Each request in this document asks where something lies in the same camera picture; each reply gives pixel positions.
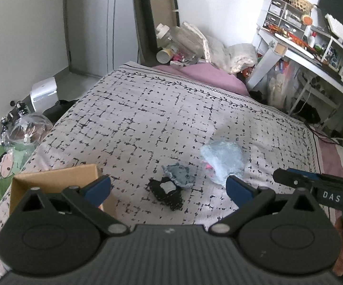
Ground clear plastic jar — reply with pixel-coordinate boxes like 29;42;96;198
156;23;187;51

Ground light blue plastic bag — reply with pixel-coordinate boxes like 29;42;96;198
200;138;244;185

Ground black bag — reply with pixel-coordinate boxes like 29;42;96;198
147;176;182;212
290;101;322;124

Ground purple bed sheet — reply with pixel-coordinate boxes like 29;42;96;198
315;137;343;179

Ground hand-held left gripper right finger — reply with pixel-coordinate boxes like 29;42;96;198
208;175;323;234

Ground white desk shelf riser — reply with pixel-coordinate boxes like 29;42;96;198
309;27;343;92

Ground black tripod gadget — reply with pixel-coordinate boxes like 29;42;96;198
1;100;31;131

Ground grey wardrobe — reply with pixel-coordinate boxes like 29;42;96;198
63;0;139;79

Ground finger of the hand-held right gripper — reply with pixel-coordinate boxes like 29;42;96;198
273;168;323;190

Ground clear plastic packaging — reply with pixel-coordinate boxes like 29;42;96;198
171;21;210;61

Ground purple pillow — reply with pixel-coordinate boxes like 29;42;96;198
154;63;250;97

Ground clear storage bin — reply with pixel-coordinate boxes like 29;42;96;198
266;59;308;110

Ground paper cup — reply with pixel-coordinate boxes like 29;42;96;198
156;47;179;63

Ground black cloth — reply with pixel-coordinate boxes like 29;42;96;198
42;99;80;124

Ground green cartoon pillow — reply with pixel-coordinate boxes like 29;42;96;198
0;142;37;223

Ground wicker basket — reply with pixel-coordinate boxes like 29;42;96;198
291;0;313;14

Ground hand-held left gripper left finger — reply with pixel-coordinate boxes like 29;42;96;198
19;175;130;234

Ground white plastic bags heap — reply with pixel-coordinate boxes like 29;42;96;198
207;34;258;73

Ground white desk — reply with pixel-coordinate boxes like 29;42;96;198
245;27;343;137

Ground white drawer organizer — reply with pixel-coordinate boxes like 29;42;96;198
256;0;311;40

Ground clear plastic bag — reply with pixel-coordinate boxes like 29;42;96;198
1;113;53;147

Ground brown cardboard box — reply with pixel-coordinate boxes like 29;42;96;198
9;163;117;216

